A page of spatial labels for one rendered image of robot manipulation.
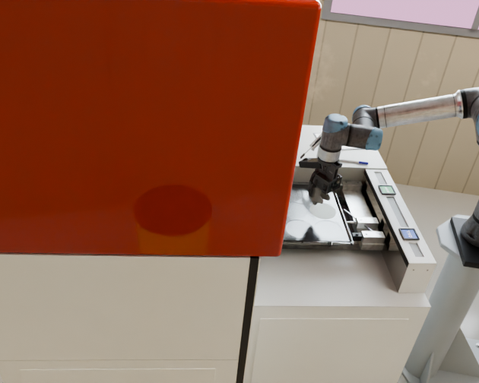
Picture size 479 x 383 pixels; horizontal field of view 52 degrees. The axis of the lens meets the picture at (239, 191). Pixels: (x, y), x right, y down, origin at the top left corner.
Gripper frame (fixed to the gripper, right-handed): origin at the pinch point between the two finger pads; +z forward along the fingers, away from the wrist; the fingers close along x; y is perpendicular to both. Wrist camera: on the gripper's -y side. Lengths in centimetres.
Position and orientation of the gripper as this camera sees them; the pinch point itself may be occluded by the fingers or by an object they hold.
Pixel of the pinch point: (314, 200)
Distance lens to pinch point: 184.8
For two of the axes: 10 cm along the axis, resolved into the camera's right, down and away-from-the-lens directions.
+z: -0.8, 8.1, 5.9
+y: 6.3, 4.9, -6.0
